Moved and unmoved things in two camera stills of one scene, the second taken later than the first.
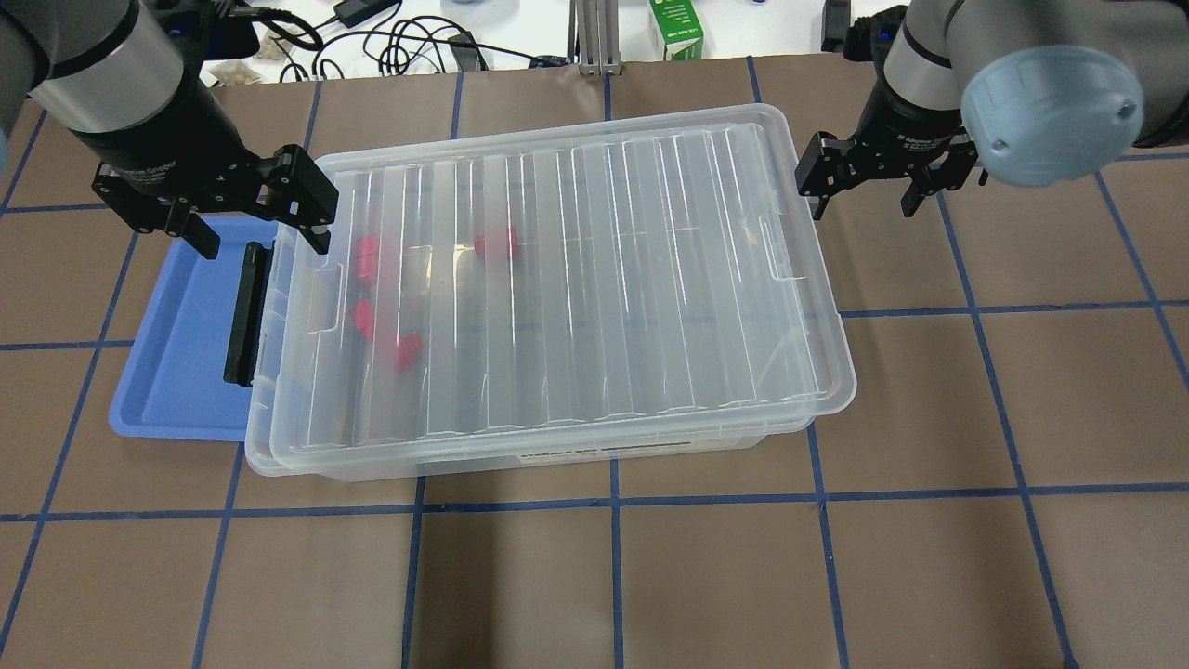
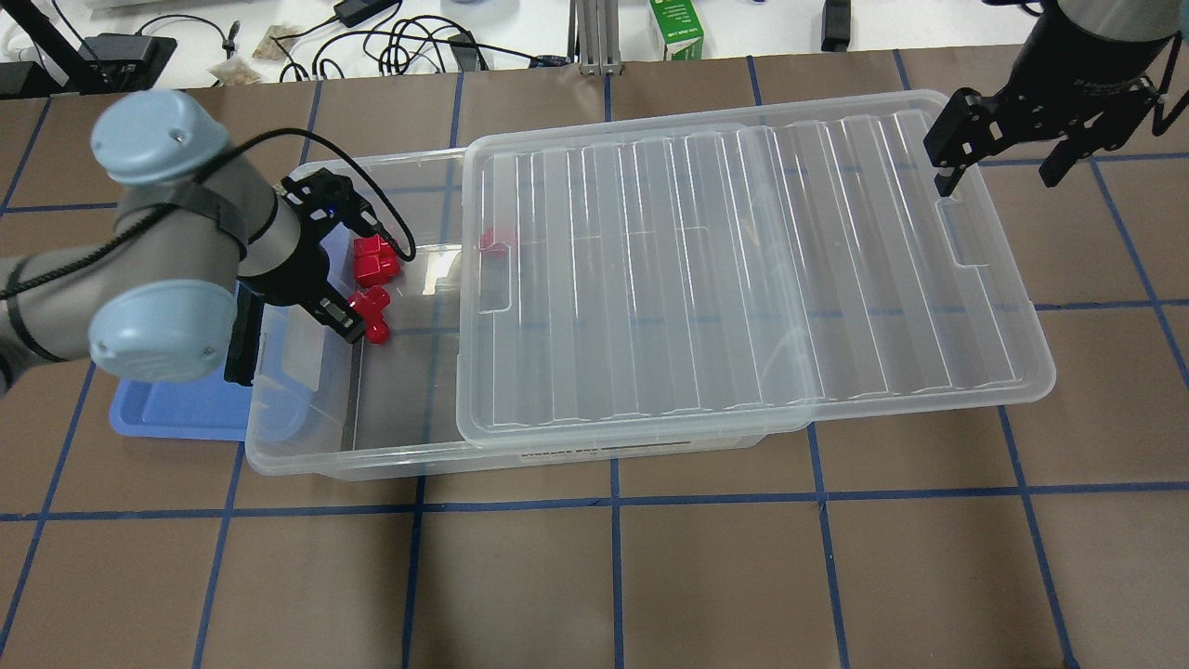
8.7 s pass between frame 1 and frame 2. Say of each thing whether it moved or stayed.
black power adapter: stayed
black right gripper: moved
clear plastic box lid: moved
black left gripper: moved
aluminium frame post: stayed
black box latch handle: stayed
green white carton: stayed
